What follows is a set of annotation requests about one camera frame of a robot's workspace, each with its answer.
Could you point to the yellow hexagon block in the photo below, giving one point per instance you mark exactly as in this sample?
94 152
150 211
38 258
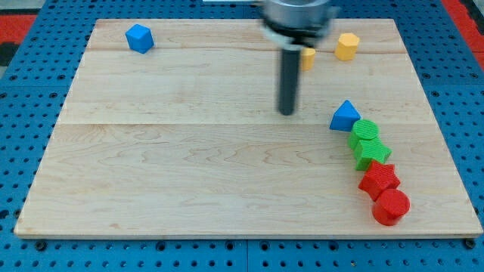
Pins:
347 46

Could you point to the light wooden board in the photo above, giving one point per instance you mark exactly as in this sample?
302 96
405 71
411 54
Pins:
185 142

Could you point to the green circle block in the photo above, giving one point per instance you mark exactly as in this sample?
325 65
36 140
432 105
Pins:
363 129

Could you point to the yellow cylinder block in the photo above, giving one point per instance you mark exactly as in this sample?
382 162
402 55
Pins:
307 58

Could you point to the blue triangle block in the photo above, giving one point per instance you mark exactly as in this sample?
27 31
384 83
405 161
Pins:
344 117

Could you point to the green star block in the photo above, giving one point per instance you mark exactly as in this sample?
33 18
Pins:
368 150

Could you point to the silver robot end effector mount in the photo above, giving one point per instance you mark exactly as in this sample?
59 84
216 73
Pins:
296 24

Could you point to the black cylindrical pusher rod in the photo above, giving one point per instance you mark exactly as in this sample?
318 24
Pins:
288 81

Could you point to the red star block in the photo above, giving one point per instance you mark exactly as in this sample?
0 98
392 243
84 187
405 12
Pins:
378 178

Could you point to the red cylinder block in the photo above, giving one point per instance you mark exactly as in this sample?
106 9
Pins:
390 207

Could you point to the blue cube block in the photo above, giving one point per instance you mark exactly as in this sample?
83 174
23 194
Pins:
139 38

